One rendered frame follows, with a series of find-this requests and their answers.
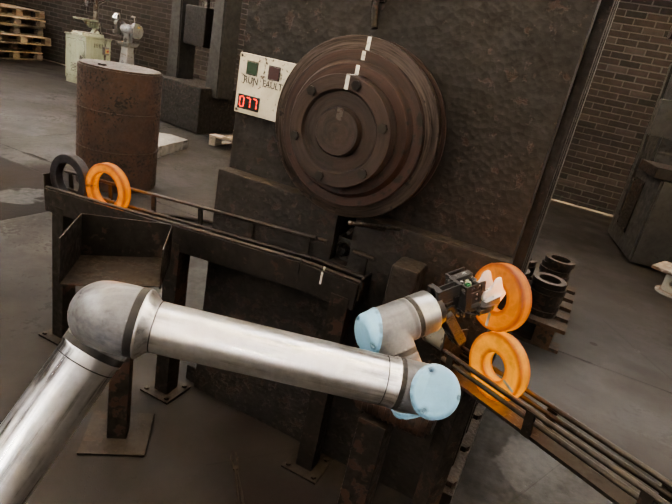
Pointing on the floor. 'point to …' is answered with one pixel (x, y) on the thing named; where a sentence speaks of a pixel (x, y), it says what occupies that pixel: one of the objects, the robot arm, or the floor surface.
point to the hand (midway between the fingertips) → (502, 289)
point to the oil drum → (119, 119)
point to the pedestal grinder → (127, 38)
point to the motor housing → (374, 450)
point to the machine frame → (263, 406)
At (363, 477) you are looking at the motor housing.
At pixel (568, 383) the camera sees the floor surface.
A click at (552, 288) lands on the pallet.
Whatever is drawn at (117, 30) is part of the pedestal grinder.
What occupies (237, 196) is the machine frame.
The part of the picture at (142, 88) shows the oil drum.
